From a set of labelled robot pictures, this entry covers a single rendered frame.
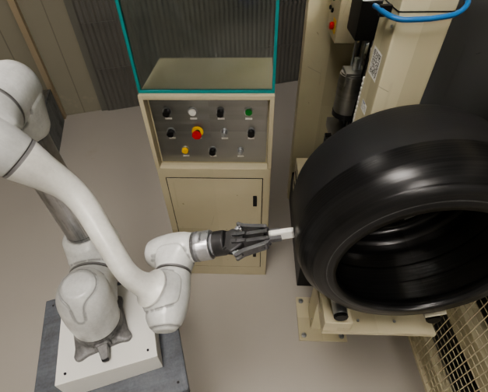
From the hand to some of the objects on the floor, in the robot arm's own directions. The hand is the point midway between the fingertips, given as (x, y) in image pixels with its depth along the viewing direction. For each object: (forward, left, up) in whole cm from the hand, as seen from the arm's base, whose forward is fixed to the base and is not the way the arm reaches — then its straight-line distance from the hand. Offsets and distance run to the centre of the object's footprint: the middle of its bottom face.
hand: (281, 234), depth 92 cm
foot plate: (+49, +12, -113) cm, 124 cm away
